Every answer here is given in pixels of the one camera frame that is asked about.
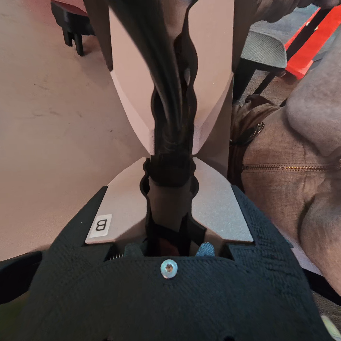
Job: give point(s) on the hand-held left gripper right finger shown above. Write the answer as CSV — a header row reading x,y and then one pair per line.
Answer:
x,y
221,210

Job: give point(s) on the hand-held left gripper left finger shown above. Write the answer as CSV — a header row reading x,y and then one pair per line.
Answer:
x,y
122,207

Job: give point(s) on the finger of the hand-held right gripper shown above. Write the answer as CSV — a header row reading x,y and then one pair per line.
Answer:
x,y
213,53
127,80

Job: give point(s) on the black pronged adapter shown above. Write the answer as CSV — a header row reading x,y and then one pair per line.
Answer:
x,y
72,21

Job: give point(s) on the grey mesh chair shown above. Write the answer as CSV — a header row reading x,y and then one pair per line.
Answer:
x,y
263,50

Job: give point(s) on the person's torso in grey hoodie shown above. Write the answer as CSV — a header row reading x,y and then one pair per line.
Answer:
x,y
293,199

